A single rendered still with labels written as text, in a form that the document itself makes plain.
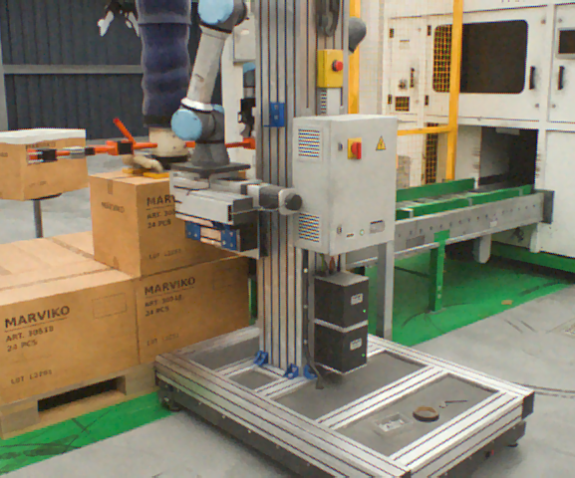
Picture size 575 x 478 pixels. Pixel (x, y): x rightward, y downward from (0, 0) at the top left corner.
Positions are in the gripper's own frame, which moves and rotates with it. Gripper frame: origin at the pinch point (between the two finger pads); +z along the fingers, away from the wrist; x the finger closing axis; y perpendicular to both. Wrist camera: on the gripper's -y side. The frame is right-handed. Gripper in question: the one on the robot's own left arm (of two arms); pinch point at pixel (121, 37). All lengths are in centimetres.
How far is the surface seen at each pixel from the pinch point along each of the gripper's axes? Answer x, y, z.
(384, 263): -126, -25, 106
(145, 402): -6, 6, 152
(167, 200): -25, 12, 66
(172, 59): -36.8, 21.2, 7.1
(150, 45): -30.7, 28.6, 1.2
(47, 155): 21, 26, 45
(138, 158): -21, 27, 49
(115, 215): -9, 30, 73
